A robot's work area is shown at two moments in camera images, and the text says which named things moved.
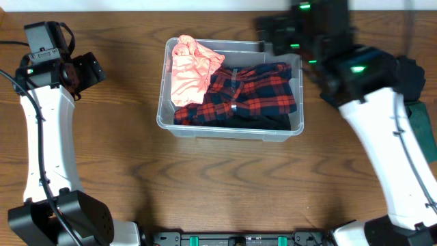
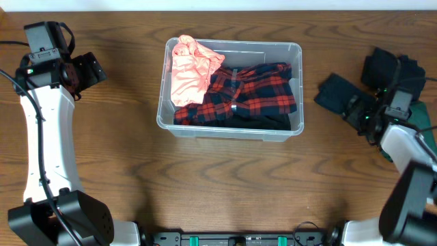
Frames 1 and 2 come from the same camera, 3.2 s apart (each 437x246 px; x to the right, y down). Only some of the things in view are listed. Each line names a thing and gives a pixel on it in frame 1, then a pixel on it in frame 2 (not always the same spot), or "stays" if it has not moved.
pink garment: [192, 66] stays
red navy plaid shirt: [242, 89] stays
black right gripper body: [302, 39] to [361, 118]
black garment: [270, 121] stays
